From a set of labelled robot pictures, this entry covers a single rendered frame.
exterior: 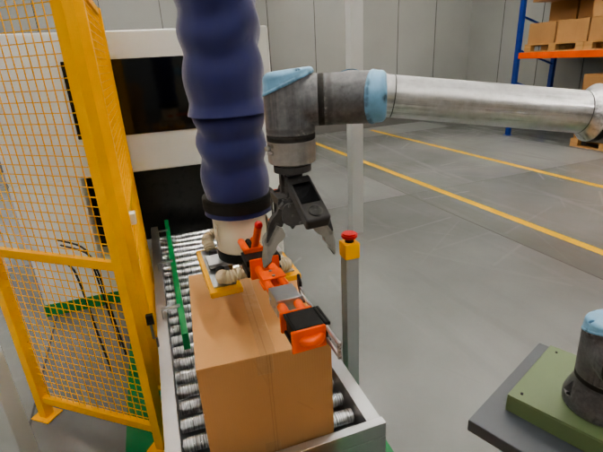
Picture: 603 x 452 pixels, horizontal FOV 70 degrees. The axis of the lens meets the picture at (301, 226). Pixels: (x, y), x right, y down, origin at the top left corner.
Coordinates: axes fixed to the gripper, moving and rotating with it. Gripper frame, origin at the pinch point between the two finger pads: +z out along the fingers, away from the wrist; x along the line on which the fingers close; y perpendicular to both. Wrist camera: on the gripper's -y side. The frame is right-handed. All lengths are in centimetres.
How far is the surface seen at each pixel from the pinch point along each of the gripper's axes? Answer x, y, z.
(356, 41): -161, 303, -49
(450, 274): -189, 187, 136
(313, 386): -10, 26, 57
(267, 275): 2.2, 21.9, 13.1
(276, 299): 3.3, 9.7, 12.9
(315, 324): -0.8, -4.3, 12.1
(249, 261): 5.0, 29.5, 11.7
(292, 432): -2, 26, 73
